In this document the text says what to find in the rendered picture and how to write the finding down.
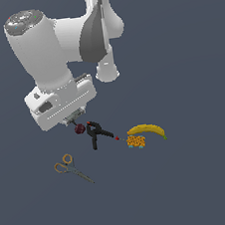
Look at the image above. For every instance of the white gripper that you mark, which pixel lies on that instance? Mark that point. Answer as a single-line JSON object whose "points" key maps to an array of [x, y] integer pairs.
{"points": [[61, 101]]}

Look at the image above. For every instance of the dark red plum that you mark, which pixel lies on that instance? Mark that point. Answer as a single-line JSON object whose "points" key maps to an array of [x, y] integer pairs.
{"points": [[79, 129]]}

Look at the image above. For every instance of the black spring clamp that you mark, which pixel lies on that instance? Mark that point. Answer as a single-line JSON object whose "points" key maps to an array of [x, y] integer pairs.
{"points": [[95, 132]]}

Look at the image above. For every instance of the orange toy block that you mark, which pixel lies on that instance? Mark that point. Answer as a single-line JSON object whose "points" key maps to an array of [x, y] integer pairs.
{"points": [[136, 141]]}

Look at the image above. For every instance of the yellow banana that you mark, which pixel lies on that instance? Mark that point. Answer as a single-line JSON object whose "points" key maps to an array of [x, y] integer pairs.
{"points": [[148, 129]]}

